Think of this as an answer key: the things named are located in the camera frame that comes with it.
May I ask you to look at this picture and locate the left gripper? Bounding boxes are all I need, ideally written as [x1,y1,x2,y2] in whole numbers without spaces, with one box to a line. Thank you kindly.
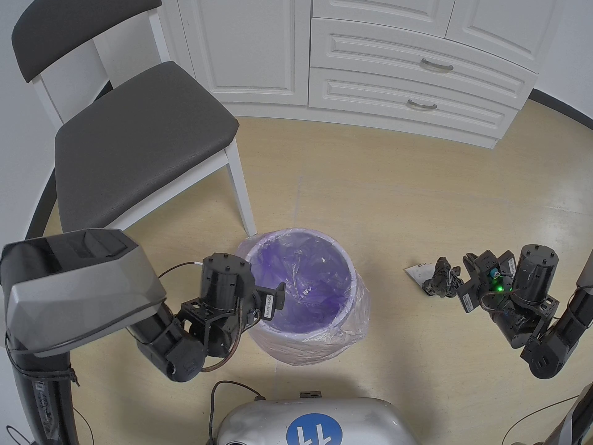
[236,285,279,329]

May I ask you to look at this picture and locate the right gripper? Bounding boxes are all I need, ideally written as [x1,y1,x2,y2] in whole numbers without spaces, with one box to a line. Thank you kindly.
[456,278,512,316]

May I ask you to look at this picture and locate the black plastic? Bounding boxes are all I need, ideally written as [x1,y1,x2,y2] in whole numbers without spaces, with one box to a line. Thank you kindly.
[422,256,465,299]

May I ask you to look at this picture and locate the purple plastic bag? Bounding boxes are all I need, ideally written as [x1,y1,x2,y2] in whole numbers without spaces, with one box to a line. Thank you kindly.
[236,227,371,367]

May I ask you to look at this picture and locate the white paper scrap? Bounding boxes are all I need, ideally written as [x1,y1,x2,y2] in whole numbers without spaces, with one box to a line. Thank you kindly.
[403,263,438,291]

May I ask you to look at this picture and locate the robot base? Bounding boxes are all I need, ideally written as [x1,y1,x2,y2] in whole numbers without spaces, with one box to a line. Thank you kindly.
[218,390,418,445]

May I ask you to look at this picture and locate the white trash bin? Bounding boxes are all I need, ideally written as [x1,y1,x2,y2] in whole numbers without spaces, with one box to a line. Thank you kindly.
[246,229,360,342]

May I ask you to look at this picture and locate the white chair with grey seat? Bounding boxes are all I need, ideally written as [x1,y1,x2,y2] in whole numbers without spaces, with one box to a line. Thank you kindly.
[11,0,258,239]

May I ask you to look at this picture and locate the white wardrobe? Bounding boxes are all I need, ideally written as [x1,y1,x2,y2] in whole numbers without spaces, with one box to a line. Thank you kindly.
[157,0,573,152]

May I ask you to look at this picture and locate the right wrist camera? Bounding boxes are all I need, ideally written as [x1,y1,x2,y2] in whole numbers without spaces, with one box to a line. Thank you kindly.
[463,249,517,291]

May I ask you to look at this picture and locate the black cable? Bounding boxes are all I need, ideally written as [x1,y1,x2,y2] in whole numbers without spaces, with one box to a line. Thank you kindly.
[73,406,95,445]
[209,380,266,441]
[503,397,580,445]

